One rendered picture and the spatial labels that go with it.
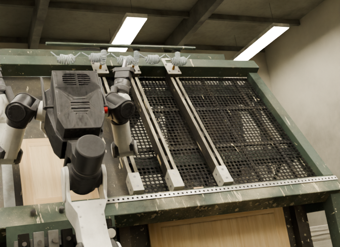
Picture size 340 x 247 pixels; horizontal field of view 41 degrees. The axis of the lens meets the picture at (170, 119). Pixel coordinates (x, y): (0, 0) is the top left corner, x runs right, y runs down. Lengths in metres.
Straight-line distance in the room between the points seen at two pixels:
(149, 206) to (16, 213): 0.64
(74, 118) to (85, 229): 0.45
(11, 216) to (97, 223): 0.57
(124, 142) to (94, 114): 0.37
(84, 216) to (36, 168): 0.74
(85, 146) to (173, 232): 1.06
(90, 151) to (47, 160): 0.83
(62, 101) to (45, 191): 0.62
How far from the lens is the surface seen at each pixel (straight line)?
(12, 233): 2.20
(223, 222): 2.76
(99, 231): 1.78
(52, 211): 2.26
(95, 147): 1.74
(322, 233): 7.00
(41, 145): 2.61
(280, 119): 3.30
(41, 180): 2.43
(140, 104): 2.91
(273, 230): 2.94
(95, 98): 1.95
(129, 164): 2.51
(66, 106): 1.91
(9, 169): 2.44
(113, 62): 3.20
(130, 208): 2.32
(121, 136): 2.22
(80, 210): 1.82
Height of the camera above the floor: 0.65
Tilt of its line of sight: 15 degrees up
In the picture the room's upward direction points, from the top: 8 degrees counter-clockwise
